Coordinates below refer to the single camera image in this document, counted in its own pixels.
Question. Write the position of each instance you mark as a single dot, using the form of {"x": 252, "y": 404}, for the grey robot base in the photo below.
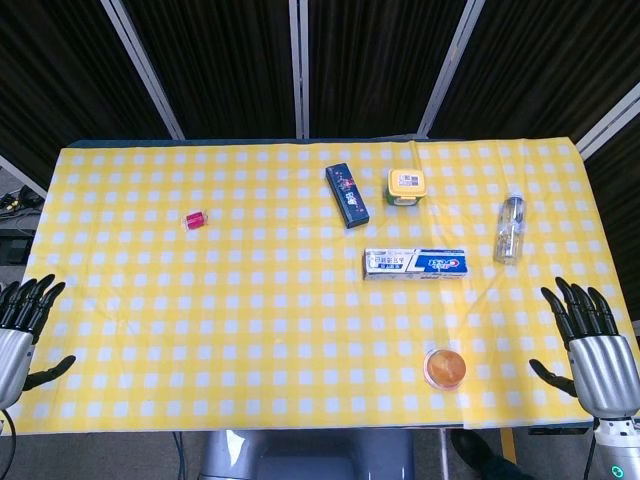
{"x": 305, "y": 455}

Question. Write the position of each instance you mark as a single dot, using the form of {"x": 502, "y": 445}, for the yellow white checkered tablecloth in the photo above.
{"x": 250, "y": 310}

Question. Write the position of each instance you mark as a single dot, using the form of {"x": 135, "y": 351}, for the clear plastic bottle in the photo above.
{"x": 511, "y": 229}

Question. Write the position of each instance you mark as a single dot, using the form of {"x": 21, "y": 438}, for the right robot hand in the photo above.
{"x": 600, "y": 365}

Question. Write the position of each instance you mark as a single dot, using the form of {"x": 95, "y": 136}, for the orange jelly cup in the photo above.
{"x": 445, "y": 369}

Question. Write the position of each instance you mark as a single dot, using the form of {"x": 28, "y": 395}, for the dark blue rectangular box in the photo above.
{"x": 347, "y": 196}

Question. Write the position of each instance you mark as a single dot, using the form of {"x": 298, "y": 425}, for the yellow lidded green container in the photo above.
{"x": 406, "y": 186}

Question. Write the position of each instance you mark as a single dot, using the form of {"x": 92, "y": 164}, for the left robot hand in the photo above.
{"x": 12, "y": 345}

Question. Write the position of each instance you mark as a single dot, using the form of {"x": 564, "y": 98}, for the blue and white toothpaste box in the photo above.
{"x": 416, "y": 263}

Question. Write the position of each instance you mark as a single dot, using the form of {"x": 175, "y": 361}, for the small red candy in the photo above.
{"x": 194, "y": 220}

